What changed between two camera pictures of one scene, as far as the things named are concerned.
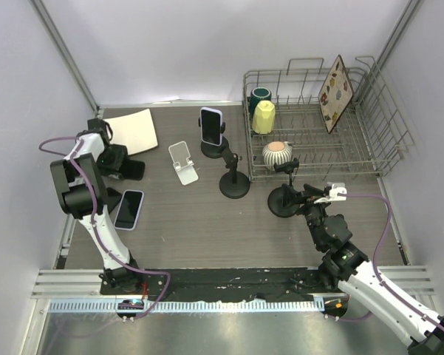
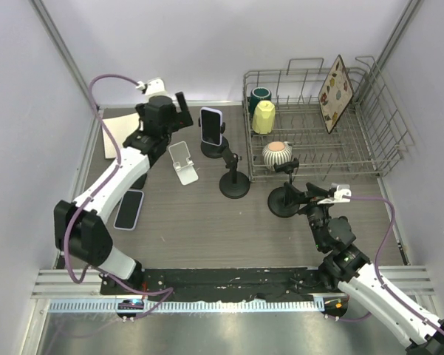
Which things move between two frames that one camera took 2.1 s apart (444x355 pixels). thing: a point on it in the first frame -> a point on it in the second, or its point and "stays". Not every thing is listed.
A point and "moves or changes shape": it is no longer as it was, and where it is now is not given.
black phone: (134, 169) moves or changes shape
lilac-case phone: (128, 210) stays
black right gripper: (297, 197) stays
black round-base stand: (275, 198) stays
